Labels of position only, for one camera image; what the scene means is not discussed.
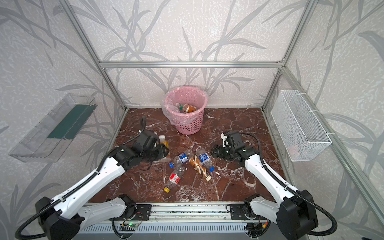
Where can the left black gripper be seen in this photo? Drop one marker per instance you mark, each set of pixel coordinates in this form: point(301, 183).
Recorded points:
point(160, 151)

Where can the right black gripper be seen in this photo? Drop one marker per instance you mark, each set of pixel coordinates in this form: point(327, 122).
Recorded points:
point(222, 151)

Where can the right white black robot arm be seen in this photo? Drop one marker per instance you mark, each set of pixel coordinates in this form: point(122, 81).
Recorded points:
point(293, 211)

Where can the clear bottle blue cap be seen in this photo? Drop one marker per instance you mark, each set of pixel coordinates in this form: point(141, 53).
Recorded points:
point(181, 159)

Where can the small water bottle blue label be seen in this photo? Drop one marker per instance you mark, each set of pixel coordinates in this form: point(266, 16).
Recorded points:
point(205, 158)

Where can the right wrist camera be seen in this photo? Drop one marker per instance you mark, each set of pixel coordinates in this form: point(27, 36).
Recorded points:
point(225, 141)

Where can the clear plastic bin liner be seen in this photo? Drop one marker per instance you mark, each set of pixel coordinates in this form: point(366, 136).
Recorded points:
point(170, 106)

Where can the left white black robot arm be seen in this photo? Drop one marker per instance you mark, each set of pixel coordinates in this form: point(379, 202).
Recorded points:
point(63, 216)

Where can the yellow drink bottle red label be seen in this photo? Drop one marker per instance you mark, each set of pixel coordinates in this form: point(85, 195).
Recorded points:
point(163, 141)

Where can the left circuit board with wires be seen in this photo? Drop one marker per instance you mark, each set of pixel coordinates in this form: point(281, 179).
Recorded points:
point(132, 223)

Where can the white wire mesh basket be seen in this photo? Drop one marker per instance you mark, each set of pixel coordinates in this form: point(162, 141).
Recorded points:
point(302, 133)

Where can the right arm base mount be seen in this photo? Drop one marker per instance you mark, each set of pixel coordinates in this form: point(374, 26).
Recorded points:
point(243, 210)

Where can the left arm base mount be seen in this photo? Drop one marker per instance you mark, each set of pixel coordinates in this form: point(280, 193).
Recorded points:
point(133, 211)

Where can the clear acrylic wall shelf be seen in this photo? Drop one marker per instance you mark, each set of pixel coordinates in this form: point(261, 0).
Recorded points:
point(49, 139)

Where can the right wiring bundle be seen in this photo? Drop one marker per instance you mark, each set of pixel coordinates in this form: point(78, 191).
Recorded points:
point(256, 226)

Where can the pink perforated plastic bin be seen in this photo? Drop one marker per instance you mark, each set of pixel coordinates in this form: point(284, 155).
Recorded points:
point(199, 99)

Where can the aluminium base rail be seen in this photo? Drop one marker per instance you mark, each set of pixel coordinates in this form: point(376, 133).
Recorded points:
point(206, 212)

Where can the clear bottle red label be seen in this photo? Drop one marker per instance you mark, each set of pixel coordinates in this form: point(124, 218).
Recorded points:
point(174, 178)

